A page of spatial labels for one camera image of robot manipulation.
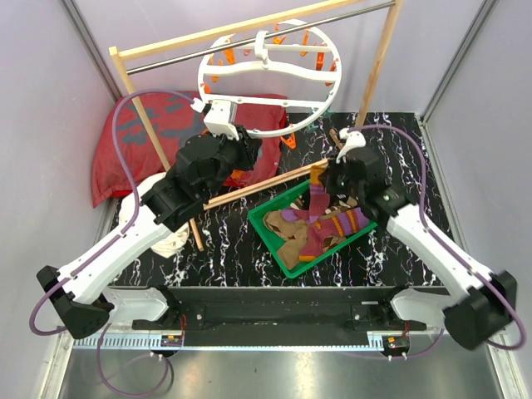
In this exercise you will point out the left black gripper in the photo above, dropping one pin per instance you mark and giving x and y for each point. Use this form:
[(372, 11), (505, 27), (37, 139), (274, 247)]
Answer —
[(248, 147)]

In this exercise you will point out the white round sock hanger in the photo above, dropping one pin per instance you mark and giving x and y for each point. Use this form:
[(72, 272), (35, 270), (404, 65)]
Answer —
[(296, 67)]

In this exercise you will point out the red patterned pillow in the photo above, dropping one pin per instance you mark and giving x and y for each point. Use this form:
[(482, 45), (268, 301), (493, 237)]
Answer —
[(174, 122)]

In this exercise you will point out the tan sock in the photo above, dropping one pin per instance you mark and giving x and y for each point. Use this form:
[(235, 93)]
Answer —
[(292, 226)]

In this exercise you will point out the green plastic tray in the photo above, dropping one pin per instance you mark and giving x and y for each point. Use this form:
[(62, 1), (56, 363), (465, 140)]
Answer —
[(298, 198)]

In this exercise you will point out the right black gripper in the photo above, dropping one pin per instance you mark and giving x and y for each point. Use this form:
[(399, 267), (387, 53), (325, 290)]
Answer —
[(329, 174)]

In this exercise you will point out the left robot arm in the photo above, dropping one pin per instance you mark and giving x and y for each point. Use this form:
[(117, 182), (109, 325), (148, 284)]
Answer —
[(80, 291)]

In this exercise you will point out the white crumpled cloth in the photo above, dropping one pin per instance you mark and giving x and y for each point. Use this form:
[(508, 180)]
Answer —
[(166, 247)]

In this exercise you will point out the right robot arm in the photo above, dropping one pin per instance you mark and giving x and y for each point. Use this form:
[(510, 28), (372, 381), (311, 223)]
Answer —
[(478, 303)]

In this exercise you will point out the purple striped sock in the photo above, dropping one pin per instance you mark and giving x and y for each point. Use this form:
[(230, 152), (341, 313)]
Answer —
[(339, 223), (319, 199)]

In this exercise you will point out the orange sock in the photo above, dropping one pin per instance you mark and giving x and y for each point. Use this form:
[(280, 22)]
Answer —
[(235, 178)]

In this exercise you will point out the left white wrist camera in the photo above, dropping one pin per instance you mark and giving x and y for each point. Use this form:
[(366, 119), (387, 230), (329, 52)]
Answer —
[(219, 117)]

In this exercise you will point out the orange clip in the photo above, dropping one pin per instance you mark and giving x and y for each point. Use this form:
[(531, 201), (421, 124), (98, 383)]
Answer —
[(289, 140)]

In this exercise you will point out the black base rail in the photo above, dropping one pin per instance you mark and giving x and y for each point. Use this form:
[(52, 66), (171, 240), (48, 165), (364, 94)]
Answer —
[(274, 319)]

